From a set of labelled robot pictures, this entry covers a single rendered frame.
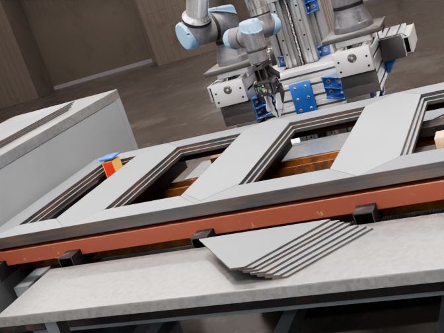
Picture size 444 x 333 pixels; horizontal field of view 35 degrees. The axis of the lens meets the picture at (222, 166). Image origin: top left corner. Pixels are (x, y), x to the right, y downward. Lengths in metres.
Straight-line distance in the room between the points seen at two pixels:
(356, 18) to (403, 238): 1.30
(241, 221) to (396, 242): 0.46
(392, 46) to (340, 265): 1.47
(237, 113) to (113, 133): 0.60
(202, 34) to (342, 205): 1.22
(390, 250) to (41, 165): 1.51
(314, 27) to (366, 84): 0.41
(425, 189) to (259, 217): 0.43
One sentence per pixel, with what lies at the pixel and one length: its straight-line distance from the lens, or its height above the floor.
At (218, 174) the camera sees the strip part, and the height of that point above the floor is 0.85.
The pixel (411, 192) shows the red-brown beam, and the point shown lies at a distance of 1.72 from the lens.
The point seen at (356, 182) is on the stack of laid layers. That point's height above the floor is 0.83.
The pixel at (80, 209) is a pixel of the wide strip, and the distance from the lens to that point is 2.25.
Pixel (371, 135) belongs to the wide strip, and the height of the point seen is 0.85.
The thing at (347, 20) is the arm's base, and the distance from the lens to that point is 2.73.
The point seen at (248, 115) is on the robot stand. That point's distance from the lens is 2.79.
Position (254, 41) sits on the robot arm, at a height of 1.14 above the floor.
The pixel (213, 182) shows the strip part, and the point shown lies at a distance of 2.02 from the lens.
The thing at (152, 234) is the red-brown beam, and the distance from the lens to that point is 1.99.
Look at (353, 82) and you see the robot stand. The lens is 2.67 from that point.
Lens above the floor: 1.42
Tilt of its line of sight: 15 degrees down
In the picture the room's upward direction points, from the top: 18 degrees counter-clockwise
